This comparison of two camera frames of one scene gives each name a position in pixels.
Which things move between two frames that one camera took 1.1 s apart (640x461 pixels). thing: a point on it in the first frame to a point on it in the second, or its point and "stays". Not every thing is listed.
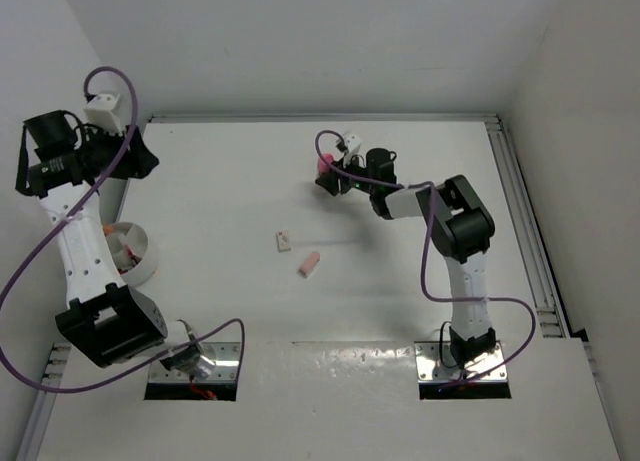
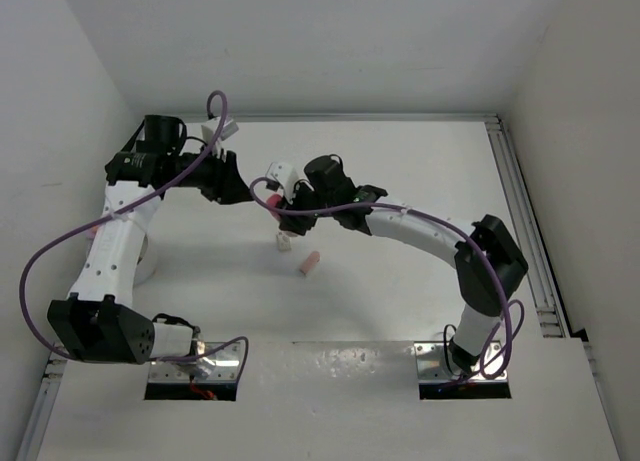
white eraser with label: [283, 241] stays
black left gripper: [139, 160] to [225, 185]
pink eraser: [310, 263] stays
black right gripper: [331, 181] to [299, 223]
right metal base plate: [440, 377] stays
